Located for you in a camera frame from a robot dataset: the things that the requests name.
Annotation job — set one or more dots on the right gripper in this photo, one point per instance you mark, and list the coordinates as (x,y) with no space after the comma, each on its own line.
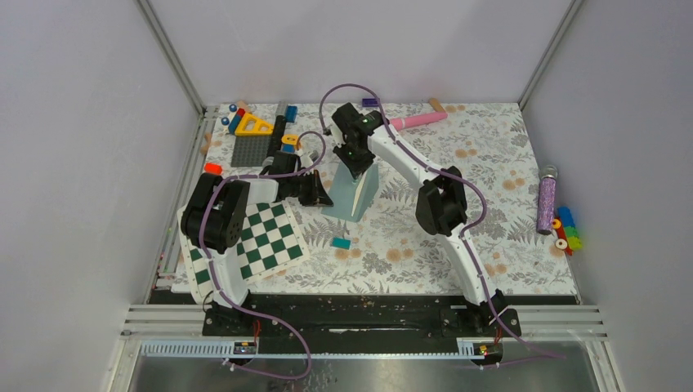
(355,169)

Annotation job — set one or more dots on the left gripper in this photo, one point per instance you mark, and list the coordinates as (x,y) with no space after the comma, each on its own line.
(318,195)

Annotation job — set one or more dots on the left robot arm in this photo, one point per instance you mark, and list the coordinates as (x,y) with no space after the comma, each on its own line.
(214,216)

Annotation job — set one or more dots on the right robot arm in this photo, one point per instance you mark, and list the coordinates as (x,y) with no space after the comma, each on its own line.
(441,207)

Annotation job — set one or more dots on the small teal block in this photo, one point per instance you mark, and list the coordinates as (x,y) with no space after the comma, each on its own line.
(341,243)

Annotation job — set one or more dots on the pink cylinder marker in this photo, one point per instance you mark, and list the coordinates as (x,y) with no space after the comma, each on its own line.
(417,120)

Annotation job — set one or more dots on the purple small brick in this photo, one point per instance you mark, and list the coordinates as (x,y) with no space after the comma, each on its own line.
(369,102)

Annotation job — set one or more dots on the green white checkerboard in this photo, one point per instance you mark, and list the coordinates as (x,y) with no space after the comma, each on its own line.
(270,242)

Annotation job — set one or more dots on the green blue brick stack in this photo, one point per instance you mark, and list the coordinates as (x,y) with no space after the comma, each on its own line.
(290,143)

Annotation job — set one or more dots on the blue lego brick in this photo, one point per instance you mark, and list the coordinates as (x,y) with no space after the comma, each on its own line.
(291,113)

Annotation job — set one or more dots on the grey lego baseplate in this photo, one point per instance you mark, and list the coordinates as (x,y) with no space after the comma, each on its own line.
(251,151)

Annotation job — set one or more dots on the wooden block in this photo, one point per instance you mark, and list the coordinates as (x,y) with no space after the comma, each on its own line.
(436,105)

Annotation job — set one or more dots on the yellow triangle toy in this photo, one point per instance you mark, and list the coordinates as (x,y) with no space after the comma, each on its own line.
(251,125)

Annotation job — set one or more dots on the small red block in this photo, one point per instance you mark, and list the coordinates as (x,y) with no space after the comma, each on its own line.
(213,168)

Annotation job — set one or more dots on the purple glitter tube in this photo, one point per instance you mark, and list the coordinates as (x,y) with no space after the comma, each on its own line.
(546,199)

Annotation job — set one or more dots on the colourful stacked brick toy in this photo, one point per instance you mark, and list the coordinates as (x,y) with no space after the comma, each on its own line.
(568,239)

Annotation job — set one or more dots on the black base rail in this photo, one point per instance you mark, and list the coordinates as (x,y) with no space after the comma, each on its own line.
(348,324)

